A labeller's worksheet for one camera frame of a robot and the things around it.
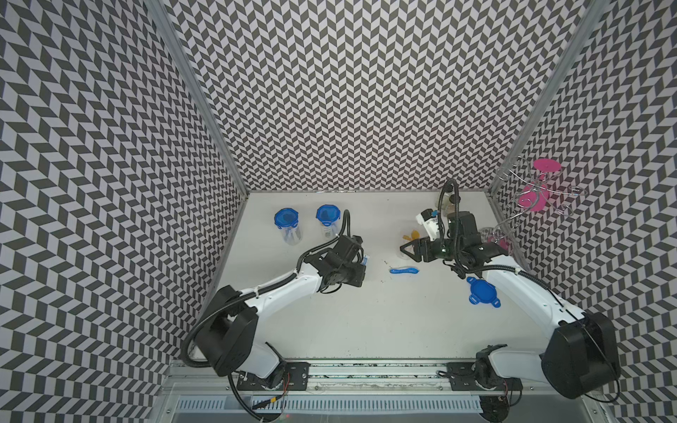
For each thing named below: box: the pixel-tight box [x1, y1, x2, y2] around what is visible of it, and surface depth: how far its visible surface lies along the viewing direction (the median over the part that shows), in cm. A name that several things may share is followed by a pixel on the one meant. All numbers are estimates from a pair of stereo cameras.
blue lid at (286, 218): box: [273, 207, 299, 230], surface depth 96 cm
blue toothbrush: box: [388, 267, 420, 275], surface depth 96 cm
